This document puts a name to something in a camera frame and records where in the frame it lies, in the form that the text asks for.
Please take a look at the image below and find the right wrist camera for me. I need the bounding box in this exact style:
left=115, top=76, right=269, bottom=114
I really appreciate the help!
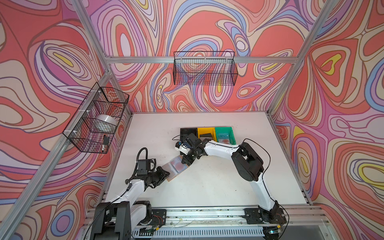
left=175, top=142, right=190, bottom=155

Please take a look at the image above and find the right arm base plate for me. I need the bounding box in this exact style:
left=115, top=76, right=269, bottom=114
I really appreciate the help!
left=242, top=208, right=287, bottom=225

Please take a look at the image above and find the white red circle card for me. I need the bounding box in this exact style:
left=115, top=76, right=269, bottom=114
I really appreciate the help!
left=172, top=159, right=187, bottom=173

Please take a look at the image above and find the back wire basket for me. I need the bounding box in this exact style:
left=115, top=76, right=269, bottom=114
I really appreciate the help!
left=173, top=50, right=238, bottom=86

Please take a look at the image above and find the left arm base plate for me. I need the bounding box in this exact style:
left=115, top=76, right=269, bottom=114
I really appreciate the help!
left=137, top=209, right=167, bottom=227

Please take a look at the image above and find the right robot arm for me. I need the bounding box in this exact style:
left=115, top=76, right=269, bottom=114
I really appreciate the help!
left=175, top=134, right=287, bottom=225

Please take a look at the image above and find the yellow plastic bin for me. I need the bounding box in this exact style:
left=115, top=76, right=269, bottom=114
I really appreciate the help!
left=198, top=128, right=217, bottom=142

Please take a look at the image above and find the wire basket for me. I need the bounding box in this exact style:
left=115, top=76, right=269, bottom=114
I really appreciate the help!
left=173, top=50, right=238, bottom=86
left=63, top=83, right=130, bottom=154

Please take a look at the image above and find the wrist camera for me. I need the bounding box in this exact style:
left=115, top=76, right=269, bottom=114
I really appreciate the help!
left=175, top=142, right=190, bottom=155
left=137, top=159, right=157, bottom=176

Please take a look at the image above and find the black plastic bin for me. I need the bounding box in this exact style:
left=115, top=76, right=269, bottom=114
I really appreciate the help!
left=180, top=128, right=198, bottom=143

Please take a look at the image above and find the small black box in basket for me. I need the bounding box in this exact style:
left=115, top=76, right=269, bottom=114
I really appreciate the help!
left=103, top=135, right=110, bottom=146

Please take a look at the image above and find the silver tape roll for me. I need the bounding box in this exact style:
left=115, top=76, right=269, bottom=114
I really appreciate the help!
left=96, top=114, right=118, bottom=126

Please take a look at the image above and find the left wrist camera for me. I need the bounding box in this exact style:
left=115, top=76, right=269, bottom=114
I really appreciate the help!
left=137, top=159, right=157, bottom=176

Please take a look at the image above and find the left wire basket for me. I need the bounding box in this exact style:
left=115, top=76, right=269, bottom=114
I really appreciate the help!
left=63, top=83, right=130, bottom=154

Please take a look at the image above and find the green plastic bin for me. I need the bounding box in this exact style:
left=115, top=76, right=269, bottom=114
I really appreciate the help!
left=215, top=127, right=236, bottom=145

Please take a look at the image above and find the tan leather card holder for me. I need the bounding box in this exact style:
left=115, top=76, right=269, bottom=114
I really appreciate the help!
left=162, top=156, right=189, bottom=182

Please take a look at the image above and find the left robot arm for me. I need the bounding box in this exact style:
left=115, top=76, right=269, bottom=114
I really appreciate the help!
left=83, top=147, right=170, bottom=240

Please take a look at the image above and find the aluminium front rail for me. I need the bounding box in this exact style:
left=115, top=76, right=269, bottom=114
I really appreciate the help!
left=83, top=205, right=331, bottom=238

